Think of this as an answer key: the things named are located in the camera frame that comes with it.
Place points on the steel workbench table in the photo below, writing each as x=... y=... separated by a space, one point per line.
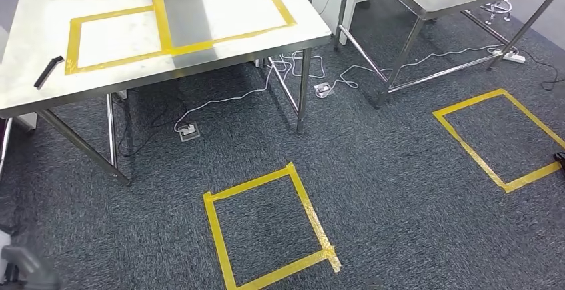
x=39 y=23
x=463 y=1

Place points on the floor power socket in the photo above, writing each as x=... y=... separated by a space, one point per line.
x=322 y=90
x=189 y=131

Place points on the yellow floor tape outline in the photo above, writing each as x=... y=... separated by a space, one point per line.
x=216 y=235
x=534 y=176

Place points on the large yellow tape rectangle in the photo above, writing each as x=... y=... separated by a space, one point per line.
x=161 y=14

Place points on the small yellow tape rectangle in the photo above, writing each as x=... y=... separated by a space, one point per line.
x=73 y=45

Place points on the white power strip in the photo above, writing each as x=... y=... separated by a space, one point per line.
x=510 y=57

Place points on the black plastic strip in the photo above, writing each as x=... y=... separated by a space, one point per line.
x=46 y=74

